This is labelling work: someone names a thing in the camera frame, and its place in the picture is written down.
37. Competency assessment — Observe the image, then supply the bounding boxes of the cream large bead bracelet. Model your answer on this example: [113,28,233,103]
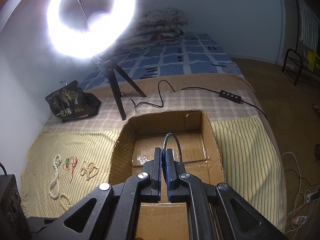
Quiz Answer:
[57,193,74,212]

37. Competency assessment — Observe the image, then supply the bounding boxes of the small cream bead bracelet cluster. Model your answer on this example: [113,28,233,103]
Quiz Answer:
[80,160,99,181]

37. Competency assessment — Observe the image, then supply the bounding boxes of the long white pearl necklace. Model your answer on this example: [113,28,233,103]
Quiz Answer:
[48,154,62,201]

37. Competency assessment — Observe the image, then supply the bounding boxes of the red cord green pendant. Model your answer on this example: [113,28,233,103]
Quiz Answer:
[63,156,78,183]

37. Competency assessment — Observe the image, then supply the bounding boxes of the brown cardboard box tray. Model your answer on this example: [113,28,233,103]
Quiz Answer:
[108,111,225,239]

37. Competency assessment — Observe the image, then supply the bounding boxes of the dark thin bangle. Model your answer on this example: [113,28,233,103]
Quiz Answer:
[161,133,183,163]

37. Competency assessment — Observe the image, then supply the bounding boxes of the yellow striped blanket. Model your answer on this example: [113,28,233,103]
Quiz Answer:
[20,113,286,231]

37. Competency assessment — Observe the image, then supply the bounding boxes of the white power strip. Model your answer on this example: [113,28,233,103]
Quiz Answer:
[306,191,319,203]

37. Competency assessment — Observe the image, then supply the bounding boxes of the black snack bag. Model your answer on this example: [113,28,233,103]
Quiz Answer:
[45,80,101,123]

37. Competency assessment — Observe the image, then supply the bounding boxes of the black tripod stand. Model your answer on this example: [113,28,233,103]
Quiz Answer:
[92,55,147,121]

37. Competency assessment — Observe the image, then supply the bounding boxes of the black clothes rack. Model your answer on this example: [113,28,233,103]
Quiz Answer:
[281,0,319,85]

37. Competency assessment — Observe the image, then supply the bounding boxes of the blue patterned bedsheet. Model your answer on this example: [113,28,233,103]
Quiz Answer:
[80,31,246,92]

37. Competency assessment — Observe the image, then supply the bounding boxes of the yellow box on rack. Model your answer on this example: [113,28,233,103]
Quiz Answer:
[306,50,319,72]

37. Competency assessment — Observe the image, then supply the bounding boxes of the floral pillows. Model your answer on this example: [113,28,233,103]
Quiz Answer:
[115,8,188,50]

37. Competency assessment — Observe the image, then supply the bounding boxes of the white striped hanging cloth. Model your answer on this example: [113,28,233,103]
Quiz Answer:
[298,0,319,52]

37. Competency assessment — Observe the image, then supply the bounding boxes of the black cable with remote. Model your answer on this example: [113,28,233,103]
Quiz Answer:
[120,80,268,120]

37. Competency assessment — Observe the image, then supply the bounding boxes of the bright ring light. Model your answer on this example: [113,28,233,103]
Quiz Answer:
[47,0,136,60]

